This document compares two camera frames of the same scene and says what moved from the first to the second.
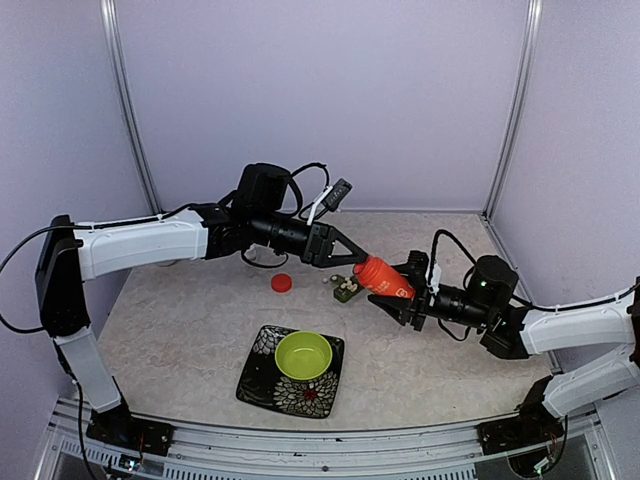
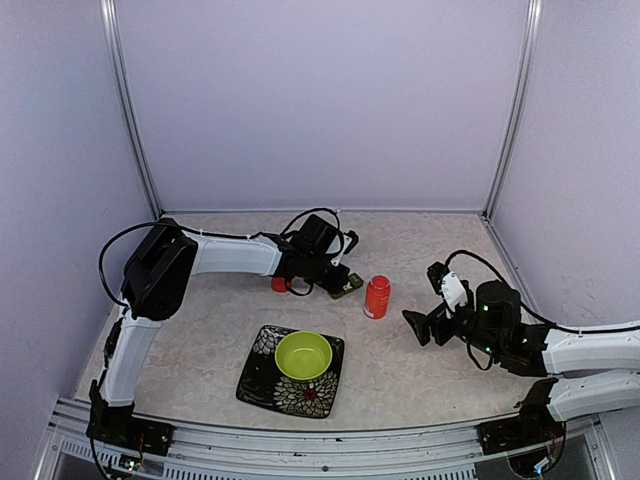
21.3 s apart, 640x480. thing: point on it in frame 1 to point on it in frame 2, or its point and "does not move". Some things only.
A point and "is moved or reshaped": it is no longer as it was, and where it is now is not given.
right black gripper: x=419 y=305 to x=421 y=325
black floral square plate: x=263 y=385 does not move
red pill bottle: x=382 y=278 is moved or reshaped
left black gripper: x=321 y=239 to x=337 y=283
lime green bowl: x=303 y=355 does not move
